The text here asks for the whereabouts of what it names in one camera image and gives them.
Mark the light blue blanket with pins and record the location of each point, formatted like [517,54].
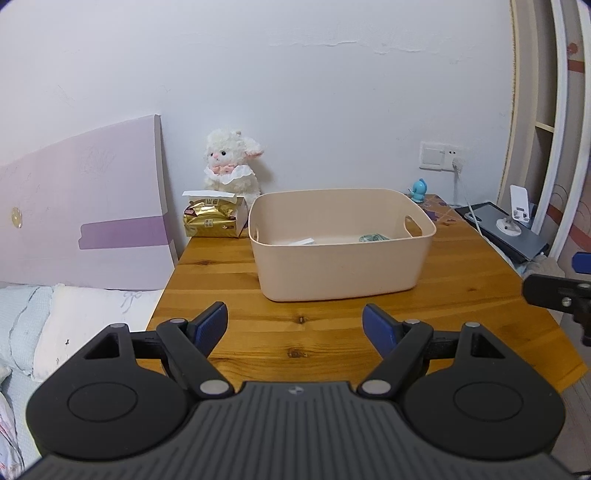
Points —
[21,323]

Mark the dark grey laptop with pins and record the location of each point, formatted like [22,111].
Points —
[508,233]

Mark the green plaid scrunchie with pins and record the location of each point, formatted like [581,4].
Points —
[373,238]

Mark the gold tissue pack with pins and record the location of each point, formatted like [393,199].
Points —
[210,217]

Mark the beige plastic storage bin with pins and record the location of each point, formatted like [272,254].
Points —
[341,267]

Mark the grey clothing pile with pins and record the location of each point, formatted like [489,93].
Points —
[547,267]

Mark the blue cartoon figurine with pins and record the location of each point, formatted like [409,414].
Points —
[419,190]

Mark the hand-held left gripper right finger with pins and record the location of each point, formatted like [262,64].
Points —
[379,328]

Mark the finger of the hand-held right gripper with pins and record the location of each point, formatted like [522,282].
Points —
[549,290]
[582,263]

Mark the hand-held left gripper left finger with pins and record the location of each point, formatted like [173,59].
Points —
[211,325]

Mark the white wardrobe shelf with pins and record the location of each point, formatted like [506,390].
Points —
[549,115]

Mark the purple floral table mat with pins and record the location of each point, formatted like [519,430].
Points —
[438,210]

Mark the white wall switch socket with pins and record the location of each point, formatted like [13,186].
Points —
[436,157]

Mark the white phone stand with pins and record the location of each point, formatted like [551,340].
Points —
[519,203]

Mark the white pillow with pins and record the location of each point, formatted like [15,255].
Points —
[92,323]

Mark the purple bed headboard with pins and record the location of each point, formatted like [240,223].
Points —
[83,207]

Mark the white plush sheep toy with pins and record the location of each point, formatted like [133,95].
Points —
[231,168]

